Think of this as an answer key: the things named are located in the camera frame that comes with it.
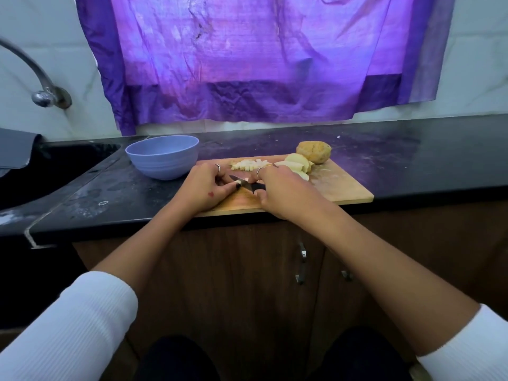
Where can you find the person's left hand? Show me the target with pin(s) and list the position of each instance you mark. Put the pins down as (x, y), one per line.
(202, 190)

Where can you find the person's right hand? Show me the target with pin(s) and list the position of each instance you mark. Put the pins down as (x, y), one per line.
(290, 194)

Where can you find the rounded potato end piece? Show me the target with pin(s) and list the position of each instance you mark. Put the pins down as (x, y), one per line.
(314, 151)

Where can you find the pile of diced potato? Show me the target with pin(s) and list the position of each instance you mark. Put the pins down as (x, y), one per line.
(248, 165)

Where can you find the blue bowl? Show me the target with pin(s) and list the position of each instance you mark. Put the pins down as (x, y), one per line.
(163, 158)

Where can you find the person's right forearm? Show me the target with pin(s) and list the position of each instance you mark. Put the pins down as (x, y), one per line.
(389, 273)

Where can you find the person's dark trousers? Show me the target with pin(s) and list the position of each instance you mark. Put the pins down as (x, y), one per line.
(179, 361)

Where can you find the wooden cutting board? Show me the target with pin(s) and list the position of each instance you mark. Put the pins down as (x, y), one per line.
(341, 186)

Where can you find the purple cloth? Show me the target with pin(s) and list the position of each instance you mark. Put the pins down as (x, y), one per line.
(262, 51)

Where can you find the dark sink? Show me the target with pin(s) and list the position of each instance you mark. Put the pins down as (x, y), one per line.
(47, 174)

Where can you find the metal faucet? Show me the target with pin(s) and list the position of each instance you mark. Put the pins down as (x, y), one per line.
(47, 95)

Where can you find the grey cloth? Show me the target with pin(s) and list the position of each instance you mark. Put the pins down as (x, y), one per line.
(16, 148)

